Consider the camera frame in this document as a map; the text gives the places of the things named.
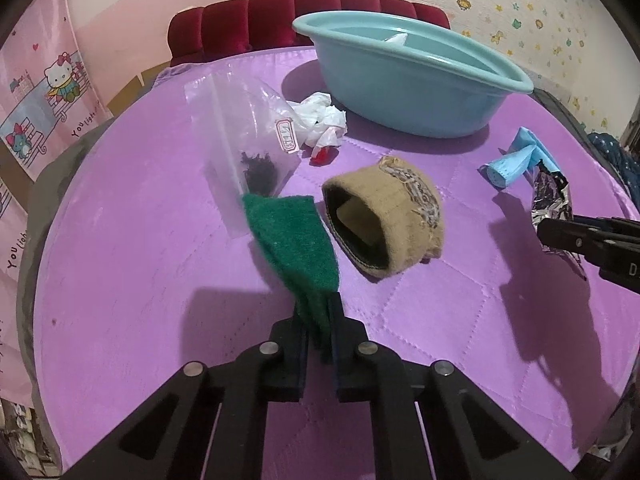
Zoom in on pink cartoon cat curtain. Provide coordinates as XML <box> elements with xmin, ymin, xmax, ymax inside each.
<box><xmin>0</xmin><ymin>0</ymin><xmax>108</xmax><ymax>411</ymax></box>

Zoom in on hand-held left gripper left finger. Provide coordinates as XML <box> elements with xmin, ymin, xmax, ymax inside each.
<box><xmin>60</xmin><ymin>316</ymin><xmax>311</xmax><ymax>480</ymax></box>

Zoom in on grey table underlay cloth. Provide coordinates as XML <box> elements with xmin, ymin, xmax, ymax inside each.
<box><xmin>15</xmin><ymin>115</ymin><xmax>116</xmax><ymax>466</ymax></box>

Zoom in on clear plastic zip bag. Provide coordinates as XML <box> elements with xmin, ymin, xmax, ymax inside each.
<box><xmin>185</xmin><ymin>71</ymin><xmax>303</xmax><ymax>238</ymax></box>

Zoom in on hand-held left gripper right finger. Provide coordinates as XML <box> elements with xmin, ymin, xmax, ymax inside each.
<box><xmin>327</xmin><ymin>294</ymin><xmax>576</xmax><ymax>480</ymax></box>

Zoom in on green scouring cloth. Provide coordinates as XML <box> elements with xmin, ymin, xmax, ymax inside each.
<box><xmin>242</xmin><ymin>194</ymin><xmax>342</xmax><ymax>363</ymax></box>

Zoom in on blue face mask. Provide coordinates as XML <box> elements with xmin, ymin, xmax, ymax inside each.
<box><xmin>479</xmin><ymin>126</ymin><xmax>565</xmax><ymax>192</ymax></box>

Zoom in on silver foil wrapper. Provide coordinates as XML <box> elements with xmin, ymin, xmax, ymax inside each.
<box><xmin>531</xmin><ymin>170</ymin><xmax>588</xmax><ymax>281</ymax></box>

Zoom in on dark blue starry cloth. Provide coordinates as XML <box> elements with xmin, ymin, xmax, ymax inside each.
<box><xmin>587</xmin><ymin>131</ymin><xmax>640</xmax><ymax>201</ymax></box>

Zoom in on cardboard box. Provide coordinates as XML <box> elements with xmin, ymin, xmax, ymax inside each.
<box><xmin>137</xmin><ymin>60</ymin><xmax>173</xmax><ymax>86</ymax></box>

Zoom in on tan knitted sock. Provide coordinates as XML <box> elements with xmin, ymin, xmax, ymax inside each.
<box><xmin>321</xmin><ymin>156</ymin><xmax>445</xmax><ymax>278</ymax></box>

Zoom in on red tufted velvet chair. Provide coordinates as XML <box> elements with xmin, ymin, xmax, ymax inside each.
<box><xmin>167</xmin><ymin>0</ymin><xmax>451</xmax><ymax>67</ymax></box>

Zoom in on light blue plastic basin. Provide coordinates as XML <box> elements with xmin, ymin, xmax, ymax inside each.
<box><xmin>291</xmin><ymin>11</ymin><xmax>535</xmax><ymax>138</ymax></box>

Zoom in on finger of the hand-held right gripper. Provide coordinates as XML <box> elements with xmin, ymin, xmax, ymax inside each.
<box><xmin>537</xmin><ymin>217</ymin><xmax>640</xmax><ymax>263</ymax></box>
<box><xmin>572</xmin><ymin>214</ymin><xmax>640</xmax><ymax>235</ymax></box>

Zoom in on white plastic bag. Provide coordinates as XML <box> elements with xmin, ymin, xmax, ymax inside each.
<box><xmin>287</xmin><ymin>92</ymin><xmax>347</xmax><ymax>166</ymax></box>

